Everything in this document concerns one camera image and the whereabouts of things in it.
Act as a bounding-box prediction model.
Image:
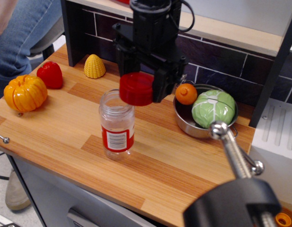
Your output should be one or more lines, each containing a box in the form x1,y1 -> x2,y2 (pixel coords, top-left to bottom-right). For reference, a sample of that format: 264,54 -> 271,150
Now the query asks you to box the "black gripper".
112,23 -> 188,103

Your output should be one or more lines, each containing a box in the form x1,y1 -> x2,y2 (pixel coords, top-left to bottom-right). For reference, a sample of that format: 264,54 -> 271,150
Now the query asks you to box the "red plastic cap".
119,72 -> 154,106

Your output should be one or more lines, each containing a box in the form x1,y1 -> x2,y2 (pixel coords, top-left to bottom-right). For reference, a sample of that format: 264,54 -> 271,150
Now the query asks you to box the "clear plastic jar red label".
99,89 -> 135,161

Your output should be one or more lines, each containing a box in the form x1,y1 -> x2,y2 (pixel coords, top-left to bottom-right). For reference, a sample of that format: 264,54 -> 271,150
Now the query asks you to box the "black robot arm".
113,0 -> 195,106

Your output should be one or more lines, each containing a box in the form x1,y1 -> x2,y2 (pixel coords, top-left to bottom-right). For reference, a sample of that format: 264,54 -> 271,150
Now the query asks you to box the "orange clamp cap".
275,212 -> 292,227

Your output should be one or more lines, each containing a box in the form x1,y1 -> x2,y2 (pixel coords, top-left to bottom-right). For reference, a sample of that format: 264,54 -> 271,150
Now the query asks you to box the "orange toy fruit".
175,83 -> 198,105

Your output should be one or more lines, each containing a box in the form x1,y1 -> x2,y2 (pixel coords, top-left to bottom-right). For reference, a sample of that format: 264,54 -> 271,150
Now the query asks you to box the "yellow toy corn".
84,54 -> 106,79

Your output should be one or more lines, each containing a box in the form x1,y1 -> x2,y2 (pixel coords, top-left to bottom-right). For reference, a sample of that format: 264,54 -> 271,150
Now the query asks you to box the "silver metal pot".
173,84 -> 239,139

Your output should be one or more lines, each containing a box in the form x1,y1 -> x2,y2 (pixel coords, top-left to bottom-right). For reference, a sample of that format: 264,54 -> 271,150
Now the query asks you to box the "green toy cabbage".
191,90 -> 236,129

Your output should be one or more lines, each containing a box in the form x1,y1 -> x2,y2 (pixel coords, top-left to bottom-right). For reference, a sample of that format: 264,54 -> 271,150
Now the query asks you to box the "red toy bell pepper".
36,61 -> 63,89

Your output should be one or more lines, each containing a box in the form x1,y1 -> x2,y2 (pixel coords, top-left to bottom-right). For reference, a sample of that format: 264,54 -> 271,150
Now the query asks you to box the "grey office chair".
29,17 -> 64,60

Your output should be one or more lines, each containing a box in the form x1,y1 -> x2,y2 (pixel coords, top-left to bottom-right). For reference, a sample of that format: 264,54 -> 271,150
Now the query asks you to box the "dark shelf with brick backsplash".
62,0 -> 292,126

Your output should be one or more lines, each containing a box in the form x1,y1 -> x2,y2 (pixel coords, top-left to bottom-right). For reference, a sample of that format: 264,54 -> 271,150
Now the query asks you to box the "orange toy pumpkin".
4,75 -> 47,113

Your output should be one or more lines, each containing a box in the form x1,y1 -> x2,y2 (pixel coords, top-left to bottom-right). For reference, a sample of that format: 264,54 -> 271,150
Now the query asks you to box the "person leg in jeans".
0,0 -> 62,99

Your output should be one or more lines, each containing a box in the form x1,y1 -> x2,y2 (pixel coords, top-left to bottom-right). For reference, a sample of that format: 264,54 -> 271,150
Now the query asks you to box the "white grooved drain board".
252,98 -> 292,160

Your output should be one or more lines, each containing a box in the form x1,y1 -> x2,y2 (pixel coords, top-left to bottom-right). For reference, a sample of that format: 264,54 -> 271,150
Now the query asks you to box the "small metal rod with ball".
0,135 -> 10,144

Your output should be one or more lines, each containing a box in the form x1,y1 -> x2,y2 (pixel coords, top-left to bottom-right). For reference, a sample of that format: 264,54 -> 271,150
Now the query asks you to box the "black clamp with metal screw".
183,122 -> 282,227

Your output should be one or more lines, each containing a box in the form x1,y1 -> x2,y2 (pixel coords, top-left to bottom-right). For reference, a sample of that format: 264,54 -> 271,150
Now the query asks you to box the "beige shoe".
5,170 -> 31,211

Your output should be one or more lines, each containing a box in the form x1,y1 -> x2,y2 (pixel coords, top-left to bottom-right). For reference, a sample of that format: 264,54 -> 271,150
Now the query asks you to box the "grey drawer handle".
67,209 -> 99,227

